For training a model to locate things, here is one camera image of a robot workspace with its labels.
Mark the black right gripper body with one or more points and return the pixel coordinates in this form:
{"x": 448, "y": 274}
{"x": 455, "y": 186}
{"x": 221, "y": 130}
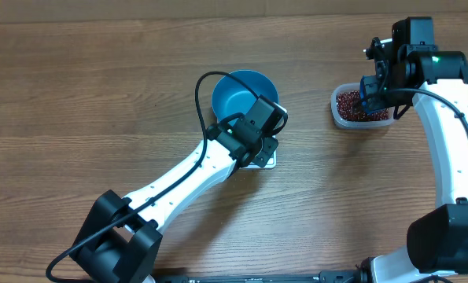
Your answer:
{"x": 382, "y": 100}

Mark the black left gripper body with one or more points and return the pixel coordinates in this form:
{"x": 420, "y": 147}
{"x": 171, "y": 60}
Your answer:
{"x": 266, "y": 148}

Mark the blue plastic measuring scoop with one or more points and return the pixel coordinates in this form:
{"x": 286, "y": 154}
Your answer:
{"x": 371, "y": 94}

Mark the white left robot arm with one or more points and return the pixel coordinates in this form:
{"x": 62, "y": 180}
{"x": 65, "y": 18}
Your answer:
{"x": 120, "y": 238}

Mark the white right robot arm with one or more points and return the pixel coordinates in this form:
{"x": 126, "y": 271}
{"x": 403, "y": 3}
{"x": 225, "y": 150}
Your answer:
{"x": 411, "y": 72}

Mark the white digital kitchen scale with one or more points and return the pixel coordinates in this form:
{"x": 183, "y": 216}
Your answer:
{"x": 271, "y": 163}

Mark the teal blue bowl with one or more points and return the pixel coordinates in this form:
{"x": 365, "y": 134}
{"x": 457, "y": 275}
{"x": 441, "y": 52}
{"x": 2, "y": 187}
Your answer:
{"x": 230, "y": 97}

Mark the red adzuki beans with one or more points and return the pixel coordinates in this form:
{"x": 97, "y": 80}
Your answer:
{"x": 345, "y": 102}

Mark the clear plastic food container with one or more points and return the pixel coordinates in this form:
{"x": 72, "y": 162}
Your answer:
{"x": 344, "y": 124}

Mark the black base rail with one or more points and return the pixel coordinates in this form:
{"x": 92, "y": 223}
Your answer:
{"x": 281, "y": 277}

